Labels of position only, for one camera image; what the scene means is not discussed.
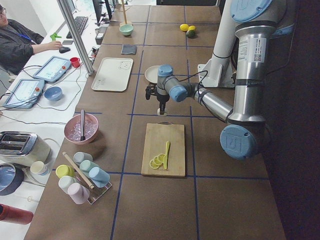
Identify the black computer mouse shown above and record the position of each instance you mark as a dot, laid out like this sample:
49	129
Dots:
64	49

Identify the white cup on rack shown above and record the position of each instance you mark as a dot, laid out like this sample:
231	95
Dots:
65	181

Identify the light blue cup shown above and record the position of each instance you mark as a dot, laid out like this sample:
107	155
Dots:
99	177

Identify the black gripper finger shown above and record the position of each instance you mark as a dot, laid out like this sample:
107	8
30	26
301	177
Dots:
160	108
163	108

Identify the whole yellow lemon upper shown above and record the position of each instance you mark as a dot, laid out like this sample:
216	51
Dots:
184	27

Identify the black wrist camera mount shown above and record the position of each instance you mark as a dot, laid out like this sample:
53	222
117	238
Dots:
151	90

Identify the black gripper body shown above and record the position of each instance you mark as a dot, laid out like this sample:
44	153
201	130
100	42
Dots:
162	98

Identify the pink cup on rack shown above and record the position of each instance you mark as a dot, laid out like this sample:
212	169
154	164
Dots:
78	193

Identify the lemon slice far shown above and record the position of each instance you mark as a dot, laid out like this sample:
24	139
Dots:
161	158

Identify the black monitor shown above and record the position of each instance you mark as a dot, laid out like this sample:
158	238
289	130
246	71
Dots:
98	9

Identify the mint green bowl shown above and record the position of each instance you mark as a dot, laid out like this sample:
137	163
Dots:
126	29

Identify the blue bowl on desk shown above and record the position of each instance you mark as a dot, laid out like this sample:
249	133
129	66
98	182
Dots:
53	93

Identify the teach pendant near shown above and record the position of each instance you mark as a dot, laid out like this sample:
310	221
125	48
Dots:
25	94

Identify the aluminium frame post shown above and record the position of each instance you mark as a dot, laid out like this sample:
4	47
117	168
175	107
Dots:
69	20

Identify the wooden mug tree stand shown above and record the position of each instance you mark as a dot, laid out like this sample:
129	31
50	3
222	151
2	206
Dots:
125	20

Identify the bamboo cutting board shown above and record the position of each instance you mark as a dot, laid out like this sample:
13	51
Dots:
156	136

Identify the whole yellow lemon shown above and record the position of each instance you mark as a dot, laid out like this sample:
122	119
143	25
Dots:
184	27
191	28

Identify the white steamed bun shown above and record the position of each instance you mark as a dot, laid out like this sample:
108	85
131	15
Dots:
161	114

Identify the yellow cup on rack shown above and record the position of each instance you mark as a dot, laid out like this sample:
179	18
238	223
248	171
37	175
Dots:
64	170

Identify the pink bowl with ice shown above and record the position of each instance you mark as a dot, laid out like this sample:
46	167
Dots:
79	132

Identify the green avocado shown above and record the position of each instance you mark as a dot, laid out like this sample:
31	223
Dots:
190	34

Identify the lemon slice near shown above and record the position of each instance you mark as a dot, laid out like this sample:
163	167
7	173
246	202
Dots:
153	165

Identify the black keyboard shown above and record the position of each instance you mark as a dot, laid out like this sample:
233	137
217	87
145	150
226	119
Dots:
80	23

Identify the yellow plastic knife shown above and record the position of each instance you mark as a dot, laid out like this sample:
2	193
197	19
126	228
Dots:
167	149

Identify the black box with label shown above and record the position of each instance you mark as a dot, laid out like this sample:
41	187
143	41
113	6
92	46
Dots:
100	33

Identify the white round plate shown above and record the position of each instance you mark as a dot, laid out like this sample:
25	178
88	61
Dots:
151	74

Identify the teach pendant far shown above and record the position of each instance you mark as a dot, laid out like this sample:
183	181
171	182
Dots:
53	69

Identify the steel black-tipped tongs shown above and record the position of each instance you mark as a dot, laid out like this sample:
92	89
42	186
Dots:
82	125

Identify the smartphone on desk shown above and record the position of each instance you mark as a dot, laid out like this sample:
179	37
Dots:
67	42

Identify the green cup on rack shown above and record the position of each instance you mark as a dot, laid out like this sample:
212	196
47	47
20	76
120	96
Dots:
86	165

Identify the white bear serving tray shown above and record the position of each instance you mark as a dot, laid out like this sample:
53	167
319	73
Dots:
113	74

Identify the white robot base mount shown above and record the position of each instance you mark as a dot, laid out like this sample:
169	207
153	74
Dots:
219	73

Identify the grey cup on rack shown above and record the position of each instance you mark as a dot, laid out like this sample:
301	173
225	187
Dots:
79	157

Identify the lemon slice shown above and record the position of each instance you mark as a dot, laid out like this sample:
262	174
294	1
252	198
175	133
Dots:
161	158
157	161
153	165

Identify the whole yellow lemon lower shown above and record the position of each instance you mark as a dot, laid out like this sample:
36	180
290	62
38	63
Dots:
191	28

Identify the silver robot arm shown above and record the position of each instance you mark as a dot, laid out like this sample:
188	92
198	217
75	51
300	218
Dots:
256	23

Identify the lemon slice middle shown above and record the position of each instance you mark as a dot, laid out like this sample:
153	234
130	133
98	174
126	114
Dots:
157	161

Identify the green clip on desk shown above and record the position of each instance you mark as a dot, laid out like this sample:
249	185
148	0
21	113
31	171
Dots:
54	36

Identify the teach pendant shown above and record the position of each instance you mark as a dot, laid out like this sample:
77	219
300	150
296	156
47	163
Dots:
53	69
25	94

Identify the folded grey cloth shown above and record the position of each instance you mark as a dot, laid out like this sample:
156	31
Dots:
128	49

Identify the red cup on desk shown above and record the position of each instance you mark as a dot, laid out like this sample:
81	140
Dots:
75	62

